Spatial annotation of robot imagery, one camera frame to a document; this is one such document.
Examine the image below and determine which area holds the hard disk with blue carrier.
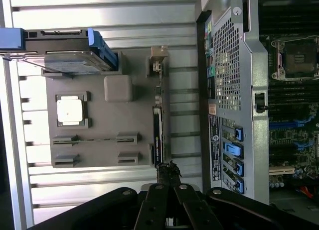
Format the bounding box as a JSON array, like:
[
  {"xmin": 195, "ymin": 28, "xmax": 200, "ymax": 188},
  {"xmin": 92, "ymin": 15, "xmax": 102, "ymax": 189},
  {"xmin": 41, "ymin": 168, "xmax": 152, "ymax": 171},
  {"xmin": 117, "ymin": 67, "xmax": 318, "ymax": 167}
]
[{"xmin": 0, "ymin": 27, "xmax": 118, "ymax": 75}]

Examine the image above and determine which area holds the CPU socket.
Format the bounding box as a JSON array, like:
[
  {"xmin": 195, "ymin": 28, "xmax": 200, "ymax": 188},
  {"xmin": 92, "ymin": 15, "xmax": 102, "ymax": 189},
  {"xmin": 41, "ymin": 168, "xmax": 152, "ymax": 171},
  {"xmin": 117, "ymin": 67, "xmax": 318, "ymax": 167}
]
[{"xmin": 270, "ymin": 35, "xmax": 319, "ymax": 82}]

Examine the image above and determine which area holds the silver CPU chip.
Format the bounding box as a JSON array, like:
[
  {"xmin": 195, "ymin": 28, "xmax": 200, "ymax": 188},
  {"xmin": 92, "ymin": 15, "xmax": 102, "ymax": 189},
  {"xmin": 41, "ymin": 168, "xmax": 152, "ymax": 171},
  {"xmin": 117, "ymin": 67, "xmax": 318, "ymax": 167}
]
[{"xmin": 56, "ymin": 95, "xmax": 88, "ymax": 126}]

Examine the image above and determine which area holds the blue expansion slot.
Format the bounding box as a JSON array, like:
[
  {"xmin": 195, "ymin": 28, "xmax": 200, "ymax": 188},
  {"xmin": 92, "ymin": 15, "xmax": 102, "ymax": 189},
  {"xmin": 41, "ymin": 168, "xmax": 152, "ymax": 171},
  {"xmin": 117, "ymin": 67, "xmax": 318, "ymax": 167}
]
[{"xmin": 269, "ymin": 116, "xmax": 315, "ymax": 131}]

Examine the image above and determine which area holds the white expansion slot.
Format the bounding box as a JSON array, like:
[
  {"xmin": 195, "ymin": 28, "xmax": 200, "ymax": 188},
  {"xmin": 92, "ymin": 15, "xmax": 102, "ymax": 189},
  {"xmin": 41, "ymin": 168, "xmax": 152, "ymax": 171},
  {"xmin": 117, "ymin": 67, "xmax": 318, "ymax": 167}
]
[{"xmin": 269, "ymin": 166, "xmax": 295, "ymax": 176}]

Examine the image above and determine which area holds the grey plastic parts rack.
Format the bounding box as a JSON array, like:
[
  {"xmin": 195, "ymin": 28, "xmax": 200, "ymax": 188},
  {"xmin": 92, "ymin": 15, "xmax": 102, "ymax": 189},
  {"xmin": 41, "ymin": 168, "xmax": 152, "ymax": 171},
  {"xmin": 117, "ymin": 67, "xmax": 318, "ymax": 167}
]
[{"xmin": 41, "ymin": 49, "xmax": 171, "ymax": 169}]

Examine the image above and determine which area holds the green motherboard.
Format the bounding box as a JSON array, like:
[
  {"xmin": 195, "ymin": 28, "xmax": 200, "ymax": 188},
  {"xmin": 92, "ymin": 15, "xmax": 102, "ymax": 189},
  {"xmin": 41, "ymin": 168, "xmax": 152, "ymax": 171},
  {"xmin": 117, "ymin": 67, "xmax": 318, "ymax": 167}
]
[{"xmin": 259, "ymin": 0, "xmax": 319, "ymax": 190}]

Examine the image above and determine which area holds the black intrusion switch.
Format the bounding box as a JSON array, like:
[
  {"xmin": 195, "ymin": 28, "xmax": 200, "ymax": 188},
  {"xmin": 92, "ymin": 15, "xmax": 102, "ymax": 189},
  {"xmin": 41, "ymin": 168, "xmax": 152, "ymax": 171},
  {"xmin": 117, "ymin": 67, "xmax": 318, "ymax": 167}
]
[{"xmin": 254, "ymin": 92, "xmax": 269, "ymax": 114}]

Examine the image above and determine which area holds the open grey PC case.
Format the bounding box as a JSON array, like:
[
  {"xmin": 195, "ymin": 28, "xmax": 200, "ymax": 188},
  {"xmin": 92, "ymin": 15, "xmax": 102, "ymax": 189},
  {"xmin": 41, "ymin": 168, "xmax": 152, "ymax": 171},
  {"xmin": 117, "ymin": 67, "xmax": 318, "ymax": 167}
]
[{"xmin": 195, "ymin": 0, "xmax": 319, "ymax": 207}]

